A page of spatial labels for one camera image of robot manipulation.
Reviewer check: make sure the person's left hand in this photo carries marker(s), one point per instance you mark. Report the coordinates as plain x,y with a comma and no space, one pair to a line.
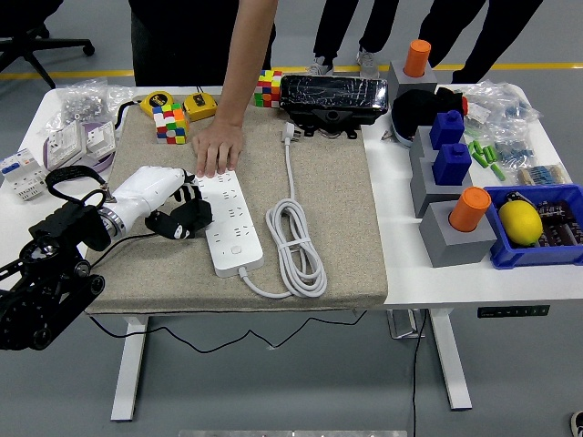
219,146

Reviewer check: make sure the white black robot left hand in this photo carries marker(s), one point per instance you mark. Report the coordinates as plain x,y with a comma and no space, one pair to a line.
146,189

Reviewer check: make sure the square yellow tape measure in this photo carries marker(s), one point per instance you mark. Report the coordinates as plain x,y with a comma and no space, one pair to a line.
199,105

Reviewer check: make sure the black plug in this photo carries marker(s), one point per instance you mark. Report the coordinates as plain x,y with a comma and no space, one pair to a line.
198,216

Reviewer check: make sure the white power strip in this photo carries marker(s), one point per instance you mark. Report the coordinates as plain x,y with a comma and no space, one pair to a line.
248,255

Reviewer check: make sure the person's left forearm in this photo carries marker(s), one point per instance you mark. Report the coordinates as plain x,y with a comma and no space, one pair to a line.
246,59

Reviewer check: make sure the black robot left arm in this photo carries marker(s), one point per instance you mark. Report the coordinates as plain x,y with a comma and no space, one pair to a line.
36,296

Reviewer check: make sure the multicolour puzzle cube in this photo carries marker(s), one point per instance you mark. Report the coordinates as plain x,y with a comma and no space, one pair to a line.
170,125
268,88

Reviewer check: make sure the small white socket plate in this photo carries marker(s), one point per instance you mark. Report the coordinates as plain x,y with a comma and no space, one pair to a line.
100,136

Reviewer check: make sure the round yellow tape measure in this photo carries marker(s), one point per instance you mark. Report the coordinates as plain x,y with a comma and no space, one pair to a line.
157,101

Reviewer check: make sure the large white socket plate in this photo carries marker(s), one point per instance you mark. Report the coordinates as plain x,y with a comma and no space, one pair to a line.
67,146

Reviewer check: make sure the clear bag of nuts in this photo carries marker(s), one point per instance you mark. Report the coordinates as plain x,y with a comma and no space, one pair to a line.
82,107

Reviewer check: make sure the person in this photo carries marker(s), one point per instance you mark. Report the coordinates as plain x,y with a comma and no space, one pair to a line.
182,41
332,27
492,27

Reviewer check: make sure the black film-wrapped device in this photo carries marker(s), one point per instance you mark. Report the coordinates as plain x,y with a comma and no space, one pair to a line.
332,93

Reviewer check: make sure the white circuit breaker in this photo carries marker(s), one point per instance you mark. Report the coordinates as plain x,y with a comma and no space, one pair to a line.
20,175

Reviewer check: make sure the grey-brown mat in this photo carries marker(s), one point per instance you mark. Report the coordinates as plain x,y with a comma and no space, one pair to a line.
337,205

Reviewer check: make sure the white table leg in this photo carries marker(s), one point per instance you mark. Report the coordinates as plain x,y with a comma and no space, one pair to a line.
451,359
129,364

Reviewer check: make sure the white blue rounded base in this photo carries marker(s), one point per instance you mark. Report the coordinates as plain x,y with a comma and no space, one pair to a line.
404,139

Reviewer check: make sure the black office chair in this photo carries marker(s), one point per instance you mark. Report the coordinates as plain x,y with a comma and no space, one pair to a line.
27,45

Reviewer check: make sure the grey block with round hole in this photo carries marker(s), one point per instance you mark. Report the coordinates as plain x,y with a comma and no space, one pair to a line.
401,79
455,248

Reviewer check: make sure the black cloth bundle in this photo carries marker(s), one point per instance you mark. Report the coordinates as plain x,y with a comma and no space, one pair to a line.
416,109

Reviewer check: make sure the plain grey block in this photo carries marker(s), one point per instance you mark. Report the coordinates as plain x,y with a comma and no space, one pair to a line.
426,191

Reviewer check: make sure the orange cylinder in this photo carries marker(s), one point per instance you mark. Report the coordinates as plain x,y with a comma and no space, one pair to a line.
469,209
417,57

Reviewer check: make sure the blue block with knob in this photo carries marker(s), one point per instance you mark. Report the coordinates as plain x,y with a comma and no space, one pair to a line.
451,166
446,129

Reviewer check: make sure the small red object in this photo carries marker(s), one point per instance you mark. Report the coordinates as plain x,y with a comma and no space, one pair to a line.
464,104

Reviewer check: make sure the large clear parts bag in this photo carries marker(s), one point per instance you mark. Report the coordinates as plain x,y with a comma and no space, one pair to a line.
496,107

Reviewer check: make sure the bag of blue components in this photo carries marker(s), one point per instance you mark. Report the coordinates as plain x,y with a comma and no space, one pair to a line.
514,150

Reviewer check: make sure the small black white clip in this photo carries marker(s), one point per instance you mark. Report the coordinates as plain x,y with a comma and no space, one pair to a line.
514,196

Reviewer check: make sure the yellow lemon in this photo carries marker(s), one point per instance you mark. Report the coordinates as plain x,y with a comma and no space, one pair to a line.
521,223

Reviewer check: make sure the bag of striped resistors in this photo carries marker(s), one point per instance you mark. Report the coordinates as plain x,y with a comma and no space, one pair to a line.
542,174

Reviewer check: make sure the blue plastic bin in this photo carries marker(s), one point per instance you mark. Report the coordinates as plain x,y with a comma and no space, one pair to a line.
524,257

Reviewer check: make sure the black table control panel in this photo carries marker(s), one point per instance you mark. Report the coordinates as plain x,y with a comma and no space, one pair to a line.
513,311

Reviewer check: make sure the dark brown capacitor pile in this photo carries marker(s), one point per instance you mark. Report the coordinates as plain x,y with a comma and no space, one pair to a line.
560,223

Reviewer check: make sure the black shoe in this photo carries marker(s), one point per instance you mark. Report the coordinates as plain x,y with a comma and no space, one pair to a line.
577,424

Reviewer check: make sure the green plastic wall anchor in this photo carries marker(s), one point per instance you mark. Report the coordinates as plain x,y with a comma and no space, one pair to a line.
473,148
490,153
480,159
498,172

